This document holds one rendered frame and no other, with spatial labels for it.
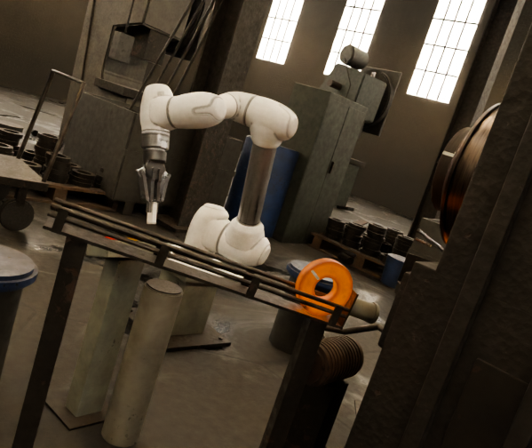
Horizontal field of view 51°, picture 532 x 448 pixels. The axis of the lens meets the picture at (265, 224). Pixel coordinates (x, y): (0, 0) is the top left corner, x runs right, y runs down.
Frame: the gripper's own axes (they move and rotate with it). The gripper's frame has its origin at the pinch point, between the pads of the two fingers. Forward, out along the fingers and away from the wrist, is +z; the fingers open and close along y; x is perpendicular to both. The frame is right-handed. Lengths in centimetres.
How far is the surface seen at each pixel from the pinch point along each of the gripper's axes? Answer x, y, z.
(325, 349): -55, 19, 38
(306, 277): -57, 6, 17
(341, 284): -63, 14, 19
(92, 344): 10.3, -12.4, 41.9
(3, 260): 29.2, -32.7, 16.8
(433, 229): 26, 292, -10
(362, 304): -66, 21, 24
